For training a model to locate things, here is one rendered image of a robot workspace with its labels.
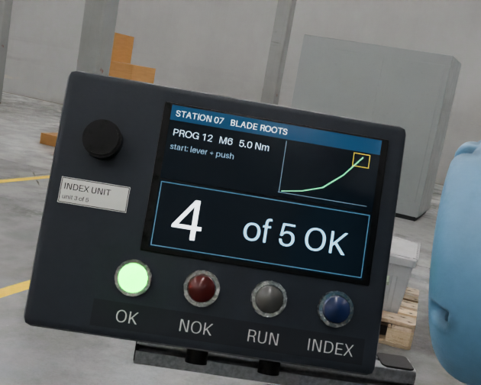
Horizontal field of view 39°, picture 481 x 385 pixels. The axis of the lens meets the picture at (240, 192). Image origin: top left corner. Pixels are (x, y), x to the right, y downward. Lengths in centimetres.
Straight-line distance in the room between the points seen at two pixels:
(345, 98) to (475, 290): 811
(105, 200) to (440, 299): 28
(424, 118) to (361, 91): 81
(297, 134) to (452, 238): 24
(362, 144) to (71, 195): 22
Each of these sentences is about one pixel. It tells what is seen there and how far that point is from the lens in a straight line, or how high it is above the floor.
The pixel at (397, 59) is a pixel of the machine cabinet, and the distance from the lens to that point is 830.
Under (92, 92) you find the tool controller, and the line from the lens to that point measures 52.
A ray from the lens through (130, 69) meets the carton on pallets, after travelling 882.
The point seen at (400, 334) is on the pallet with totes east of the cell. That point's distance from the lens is 387.
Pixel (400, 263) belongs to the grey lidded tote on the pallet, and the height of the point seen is 44.
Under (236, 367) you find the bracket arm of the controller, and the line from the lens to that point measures 59.
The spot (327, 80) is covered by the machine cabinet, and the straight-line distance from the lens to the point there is 847.
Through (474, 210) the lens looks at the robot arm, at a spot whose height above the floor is 123.
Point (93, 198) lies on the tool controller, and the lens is 51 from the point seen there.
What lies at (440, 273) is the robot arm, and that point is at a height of 120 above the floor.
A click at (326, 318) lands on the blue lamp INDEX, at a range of 51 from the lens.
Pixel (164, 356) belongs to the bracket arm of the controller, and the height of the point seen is 104.
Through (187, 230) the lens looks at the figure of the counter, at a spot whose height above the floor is 115.
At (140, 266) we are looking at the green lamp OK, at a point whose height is 113.
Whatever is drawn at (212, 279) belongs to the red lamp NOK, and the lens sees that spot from 50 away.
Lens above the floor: 127
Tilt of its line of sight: 9 degrees down
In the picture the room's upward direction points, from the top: 10 degrees clockwise
